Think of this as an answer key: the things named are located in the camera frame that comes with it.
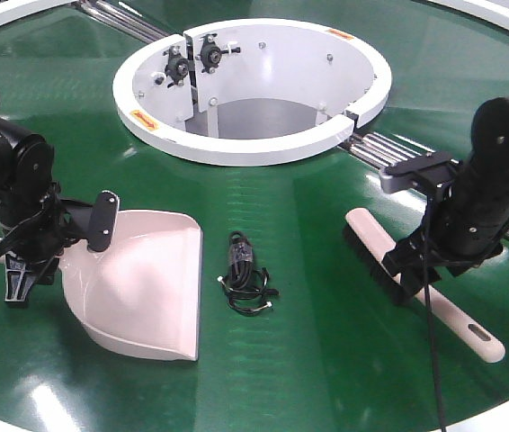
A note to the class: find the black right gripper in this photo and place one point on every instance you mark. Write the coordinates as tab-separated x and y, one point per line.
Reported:
439	241

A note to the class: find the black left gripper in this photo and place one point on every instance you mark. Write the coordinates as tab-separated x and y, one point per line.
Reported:
32	246

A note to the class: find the pink plastic dustpan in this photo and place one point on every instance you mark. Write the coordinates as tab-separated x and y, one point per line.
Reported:
141	296

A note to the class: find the pink hand brush black bristles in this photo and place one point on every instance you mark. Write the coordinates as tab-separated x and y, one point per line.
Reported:
378	242

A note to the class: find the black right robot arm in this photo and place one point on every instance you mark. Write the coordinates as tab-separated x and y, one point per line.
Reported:
467	210

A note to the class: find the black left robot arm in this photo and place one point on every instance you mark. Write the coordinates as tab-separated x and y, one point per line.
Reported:
26	161

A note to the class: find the green conveyor belt surface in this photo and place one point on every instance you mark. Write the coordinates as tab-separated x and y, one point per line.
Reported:
333	354

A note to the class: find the steel rollers right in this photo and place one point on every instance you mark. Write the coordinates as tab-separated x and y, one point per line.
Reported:
378	150

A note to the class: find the steel rollers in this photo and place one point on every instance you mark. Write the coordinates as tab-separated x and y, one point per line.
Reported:
122	20
378	150

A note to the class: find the steel rollers top left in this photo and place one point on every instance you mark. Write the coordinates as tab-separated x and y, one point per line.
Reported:
122	20

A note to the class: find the white outer rim left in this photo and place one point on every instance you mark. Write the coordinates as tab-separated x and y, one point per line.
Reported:
11	11

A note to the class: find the white rim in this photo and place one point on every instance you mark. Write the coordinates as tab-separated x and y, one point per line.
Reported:
11	11
494	12

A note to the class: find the white outer rim right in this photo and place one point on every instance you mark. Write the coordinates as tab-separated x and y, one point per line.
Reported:
494	12

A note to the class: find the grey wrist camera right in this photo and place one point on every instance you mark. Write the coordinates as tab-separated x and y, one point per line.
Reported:
423	173

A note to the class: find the black bearing mount left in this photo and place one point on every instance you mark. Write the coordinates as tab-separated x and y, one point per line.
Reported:
177	66

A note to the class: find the black bearing mount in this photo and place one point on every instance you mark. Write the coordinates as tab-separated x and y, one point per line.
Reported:
177	66
211	53

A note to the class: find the black bearing mount right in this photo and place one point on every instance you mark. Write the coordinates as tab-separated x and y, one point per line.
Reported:
211	53

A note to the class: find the white central ring housing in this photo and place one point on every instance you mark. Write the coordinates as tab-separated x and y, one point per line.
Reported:
296	90

